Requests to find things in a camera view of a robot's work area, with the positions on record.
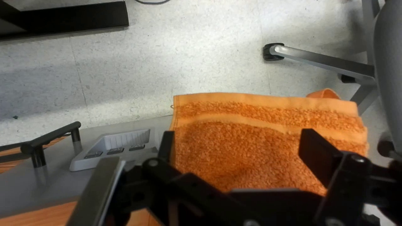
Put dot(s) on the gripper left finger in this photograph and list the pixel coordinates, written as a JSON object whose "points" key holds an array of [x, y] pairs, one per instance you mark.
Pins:
{"points": [[176, 194]]}

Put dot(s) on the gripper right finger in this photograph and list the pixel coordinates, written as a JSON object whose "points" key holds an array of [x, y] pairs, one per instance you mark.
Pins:
{"points": [[348, 182]]}

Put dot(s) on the orange terry towel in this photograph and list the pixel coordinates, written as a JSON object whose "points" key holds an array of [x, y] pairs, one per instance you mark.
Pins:
{"points": [[245, 147]]}

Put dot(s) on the silver metal tap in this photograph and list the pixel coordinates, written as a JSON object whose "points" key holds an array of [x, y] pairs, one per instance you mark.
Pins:
{"points": [[97, 191]]}

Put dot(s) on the white plastic control panel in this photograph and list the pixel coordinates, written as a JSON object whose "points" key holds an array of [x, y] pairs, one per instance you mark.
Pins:
{"points": [[103, 150]]}

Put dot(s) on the grey office chair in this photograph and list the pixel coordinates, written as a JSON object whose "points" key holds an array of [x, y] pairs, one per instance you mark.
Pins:
{"points": [[388, 62]]}

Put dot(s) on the toy kitchen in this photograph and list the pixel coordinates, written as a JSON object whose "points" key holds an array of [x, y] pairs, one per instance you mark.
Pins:
{"points": [[47, 185]]}

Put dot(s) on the black table base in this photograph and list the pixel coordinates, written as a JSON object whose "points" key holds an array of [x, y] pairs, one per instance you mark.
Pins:
{"points": [[72, 18]]}

